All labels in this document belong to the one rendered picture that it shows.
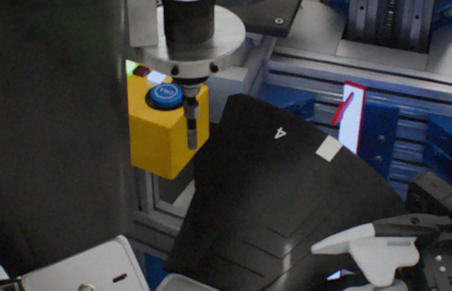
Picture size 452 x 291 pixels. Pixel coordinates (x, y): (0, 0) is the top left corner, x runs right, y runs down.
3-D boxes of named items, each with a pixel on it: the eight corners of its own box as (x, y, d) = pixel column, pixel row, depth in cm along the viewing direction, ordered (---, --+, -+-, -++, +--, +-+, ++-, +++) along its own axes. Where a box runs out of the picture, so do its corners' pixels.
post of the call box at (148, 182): (131, 208, 130) (125, 143, 122) (142, 196, 132) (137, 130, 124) (149, 215, 129) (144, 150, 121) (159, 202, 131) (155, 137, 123)
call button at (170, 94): (145, 104, 115) (144, 94, 114) (161, 87, 118) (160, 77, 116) (171, 114, 114) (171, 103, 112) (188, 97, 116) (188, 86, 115)
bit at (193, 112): (188, 154, 62) (186, 94, 59) (182, 144, 63) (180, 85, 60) (202, 150, 63) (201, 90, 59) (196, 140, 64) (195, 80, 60)
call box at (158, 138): (72, 151, 123) (63, 90, 116) (112, 110, 130) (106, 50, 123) (173, 190, 117) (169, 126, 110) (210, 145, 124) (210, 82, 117)
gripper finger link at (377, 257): (336, 275, 72) (435, 278, 74) (320, 217, 76) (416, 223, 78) (322, 297, 74) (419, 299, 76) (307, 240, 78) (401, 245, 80)
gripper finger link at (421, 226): (383, 224, 75) (470, 229, 78) (378, 210, 76) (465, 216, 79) (361, 258, 78) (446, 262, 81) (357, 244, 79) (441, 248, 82)
